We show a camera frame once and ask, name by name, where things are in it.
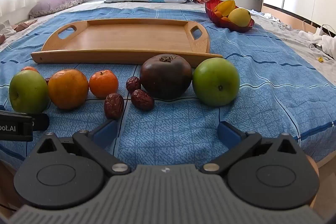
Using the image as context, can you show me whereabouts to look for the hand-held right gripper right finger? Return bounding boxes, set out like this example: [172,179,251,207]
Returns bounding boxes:
[202,121,302,176]

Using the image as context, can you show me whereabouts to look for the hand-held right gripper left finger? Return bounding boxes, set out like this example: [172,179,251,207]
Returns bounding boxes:
[34,120,132,177]

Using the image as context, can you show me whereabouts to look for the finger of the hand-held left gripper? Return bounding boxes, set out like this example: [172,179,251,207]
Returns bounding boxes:
[33,113,50,131]

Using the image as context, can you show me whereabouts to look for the green apple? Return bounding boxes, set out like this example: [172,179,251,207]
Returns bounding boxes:
[9,70,50,114]
[192,57,240,107]

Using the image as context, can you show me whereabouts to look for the large orange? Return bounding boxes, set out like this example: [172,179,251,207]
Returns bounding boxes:
[48,69,89,110]

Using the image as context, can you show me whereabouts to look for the dark purple tomato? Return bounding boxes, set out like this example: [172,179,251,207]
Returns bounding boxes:
[139,54,193,100]

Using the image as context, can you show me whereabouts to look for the wooden tray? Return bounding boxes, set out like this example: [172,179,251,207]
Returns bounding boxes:
[31,18,223,68]

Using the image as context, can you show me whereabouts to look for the blue checked blanket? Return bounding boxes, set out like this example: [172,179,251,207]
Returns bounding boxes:
[0,6,336,169]

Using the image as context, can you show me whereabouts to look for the white cloth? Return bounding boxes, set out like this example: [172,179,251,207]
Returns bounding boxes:
[0,21,13,38]

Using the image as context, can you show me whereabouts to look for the pink cloth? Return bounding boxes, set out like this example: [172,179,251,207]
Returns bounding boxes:
[12,20,38,31]

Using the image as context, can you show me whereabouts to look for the white bed sheet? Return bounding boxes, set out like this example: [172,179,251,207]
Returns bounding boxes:
[0,0,336,69]

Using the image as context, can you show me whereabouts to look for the yellow mango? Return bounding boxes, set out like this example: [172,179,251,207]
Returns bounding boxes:
[228,8,252,28]

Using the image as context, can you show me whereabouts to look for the purple pillow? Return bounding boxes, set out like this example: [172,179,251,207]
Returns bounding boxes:
[28,0,90,19]

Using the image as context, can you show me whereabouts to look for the red glass bowl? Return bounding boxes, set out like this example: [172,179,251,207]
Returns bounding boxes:
[205,0,255,33]

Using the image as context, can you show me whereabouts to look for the yellow starfruit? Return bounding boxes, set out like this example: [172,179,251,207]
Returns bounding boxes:
[213,0,239,18]

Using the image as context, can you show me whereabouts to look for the white clothes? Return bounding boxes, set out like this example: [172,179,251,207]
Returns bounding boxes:
[299,27,336,59]

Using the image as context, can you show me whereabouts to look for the wooden bed frame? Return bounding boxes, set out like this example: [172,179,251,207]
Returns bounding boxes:
[262,4,336,38]

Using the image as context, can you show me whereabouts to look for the white charger cable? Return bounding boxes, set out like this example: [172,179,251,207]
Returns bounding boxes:
[302,20,336,37]

